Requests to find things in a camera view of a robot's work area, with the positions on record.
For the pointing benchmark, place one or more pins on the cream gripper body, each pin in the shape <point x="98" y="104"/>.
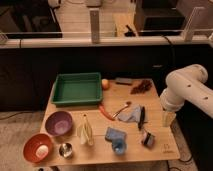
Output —
<point x="168" y="118"/>

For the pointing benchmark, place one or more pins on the peeled yellow banana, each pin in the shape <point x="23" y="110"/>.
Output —
<point x="84" y="132"/>

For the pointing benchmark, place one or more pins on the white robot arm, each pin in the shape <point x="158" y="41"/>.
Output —
<point x="186" y="84"/>

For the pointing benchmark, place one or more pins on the purple bowl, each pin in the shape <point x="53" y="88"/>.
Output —
<point x="58" y="123"/>

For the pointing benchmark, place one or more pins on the orange bowl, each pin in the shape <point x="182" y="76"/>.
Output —
<point x="30" y="147"/>

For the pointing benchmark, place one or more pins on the black marker pen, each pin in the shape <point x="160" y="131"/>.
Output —
<point x="142" y="118"/>

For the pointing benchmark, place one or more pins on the small dark packaged item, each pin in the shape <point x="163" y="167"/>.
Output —
<point x="148" y="139"/>

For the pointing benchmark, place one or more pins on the light blue cloth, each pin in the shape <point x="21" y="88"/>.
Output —
<point x="133" y="116"/>

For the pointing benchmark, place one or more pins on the wooden table board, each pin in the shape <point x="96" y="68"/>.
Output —
<point x="165" y="147"/>

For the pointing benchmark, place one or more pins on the blue plastic toy mug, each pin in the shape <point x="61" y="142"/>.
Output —
<point x="118" y="140"/>

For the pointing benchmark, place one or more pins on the dark grey sponge block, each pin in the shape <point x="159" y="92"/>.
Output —
<point x="124" y="81"/>

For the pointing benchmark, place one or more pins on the orange round fruit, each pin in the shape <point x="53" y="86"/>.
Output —
<point x="105" y="84"/>

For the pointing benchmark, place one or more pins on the black handheld device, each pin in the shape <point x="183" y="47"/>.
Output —
<point x="130" y="32"/>

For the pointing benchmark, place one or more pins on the green plastic tray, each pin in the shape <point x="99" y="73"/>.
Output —
<point x="77" y="89"/>

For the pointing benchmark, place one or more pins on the black box on desk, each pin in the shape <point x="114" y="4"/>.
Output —
<point x="158" y="17"/>

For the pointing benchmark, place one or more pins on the small steel cup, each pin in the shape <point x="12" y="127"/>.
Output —
<point x="65" y="150"/>

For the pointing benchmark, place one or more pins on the white egg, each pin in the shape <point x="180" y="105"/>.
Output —
<point x="42" y="151"/>

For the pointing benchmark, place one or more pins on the white angled bracket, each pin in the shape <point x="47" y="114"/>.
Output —
<point x="191" y="29"/>

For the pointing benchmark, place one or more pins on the grey upright post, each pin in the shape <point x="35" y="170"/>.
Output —
<point x="95" y="27"/>

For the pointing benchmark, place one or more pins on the white horizontal rail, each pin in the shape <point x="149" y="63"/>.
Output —
<point x="103" y="41"/>

